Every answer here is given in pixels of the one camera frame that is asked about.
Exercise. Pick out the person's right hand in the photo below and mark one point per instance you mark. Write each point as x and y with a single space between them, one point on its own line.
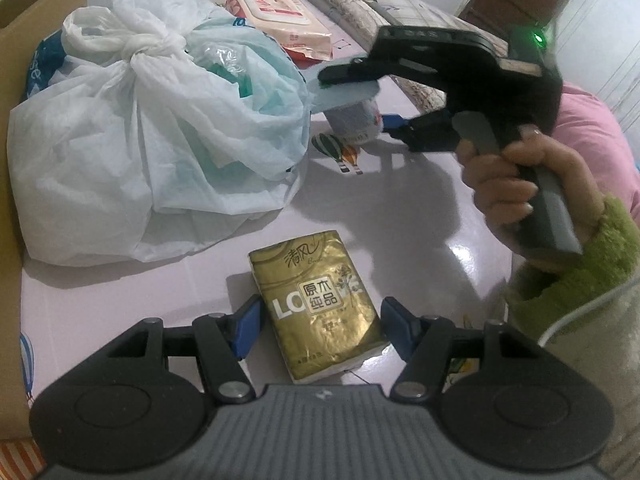
500 195

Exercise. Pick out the pink blanket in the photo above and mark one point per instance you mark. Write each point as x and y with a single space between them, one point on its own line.
595 125

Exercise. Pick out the red striped fabric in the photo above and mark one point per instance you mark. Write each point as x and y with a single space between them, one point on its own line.
17 457

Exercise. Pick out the pink wet wipes packet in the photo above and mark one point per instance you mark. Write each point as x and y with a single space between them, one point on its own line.
275 15

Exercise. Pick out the brown cardboard box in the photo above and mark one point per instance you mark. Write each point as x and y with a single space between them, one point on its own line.
30 5

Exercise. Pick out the white knotted plastic bag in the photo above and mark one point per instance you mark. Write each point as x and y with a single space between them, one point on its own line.
125 135

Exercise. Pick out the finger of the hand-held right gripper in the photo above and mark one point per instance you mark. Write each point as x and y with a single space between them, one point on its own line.
345 92
392 123

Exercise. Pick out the gold tissue pack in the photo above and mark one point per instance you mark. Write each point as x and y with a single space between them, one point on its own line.
320 310

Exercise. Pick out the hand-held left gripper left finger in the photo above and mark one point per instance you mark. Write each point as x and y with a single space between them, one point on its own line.
247 324

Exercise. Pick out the small white carton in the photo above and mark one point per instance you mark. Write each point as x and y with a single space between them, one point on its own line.
352 125

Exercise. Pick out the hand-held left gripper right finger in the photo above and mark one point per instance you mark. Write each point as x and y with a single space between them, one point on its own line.
397 326

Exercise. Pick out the blue printed plastic bag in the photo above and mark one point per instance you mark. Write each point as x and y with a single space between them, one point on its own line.
42 60

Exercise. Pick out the white wardrobe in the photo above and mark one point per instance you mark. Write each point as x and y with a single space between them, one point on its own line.
600 35

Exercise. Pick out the person's right forearm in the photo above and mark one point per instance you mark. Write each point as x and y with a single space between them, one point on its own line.
590 280

